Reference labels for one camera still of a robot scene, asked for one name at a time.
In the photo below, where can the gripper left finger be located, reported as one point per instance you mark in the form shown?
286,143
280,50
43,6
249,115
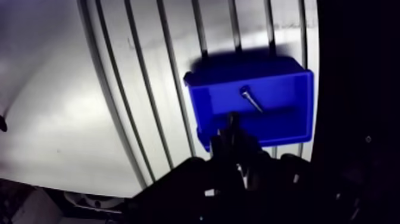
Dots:
190,187

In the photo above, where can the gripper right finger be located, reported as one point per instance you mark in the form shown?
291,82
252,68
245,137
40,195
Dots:
281,187

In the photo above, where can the blue bin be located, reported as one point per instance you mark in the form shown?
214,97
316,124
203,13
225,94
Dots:
281,125

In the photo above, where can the steel bolt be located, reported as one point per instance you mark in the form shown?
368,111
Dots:
250,98

